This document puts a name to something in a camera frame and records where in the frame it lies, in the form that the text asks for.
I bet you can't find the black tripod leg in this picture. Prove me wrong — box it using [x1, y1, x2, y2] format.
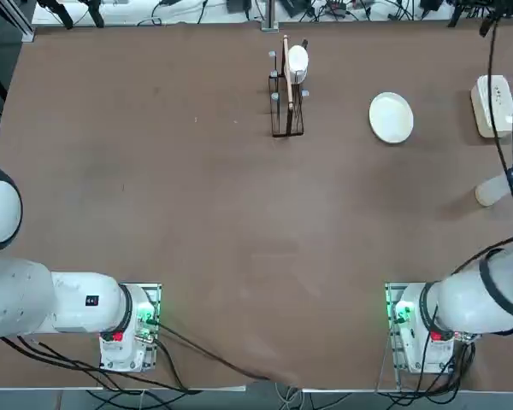
[37, 0, 76, 30]
[80, 0, 106, 28]

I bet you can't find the black wire rack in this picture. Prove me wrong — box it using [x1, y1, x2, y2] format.
[266, 38, 311, 138]

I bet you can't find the white mug black handle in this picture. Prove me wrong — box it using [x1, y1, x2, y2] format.
[283, 44, 311, 85]

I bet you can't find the wooden stick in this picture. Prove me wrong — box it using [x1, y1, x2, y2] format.
[282, 34, 295, 108]

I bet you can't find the long black base cable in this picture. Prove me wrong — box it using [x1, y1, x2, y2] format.
[153, 322, 301, 385]

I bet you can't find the white round plate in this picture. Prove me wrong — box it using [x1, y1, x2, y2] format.
[369, 91, 415, 144]

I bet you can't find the black base cable bundle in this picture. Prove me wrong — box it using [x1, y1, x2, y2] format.
[0, 335, 198, 393]

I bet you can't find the transparent sauce bottle blue cap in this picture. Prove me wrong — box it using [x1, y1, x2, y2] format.
[474, 163, 513, 208]

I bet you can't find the aluminium middle post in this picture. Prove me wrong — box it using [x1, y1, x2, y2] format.
[261, 0, 280, 32]

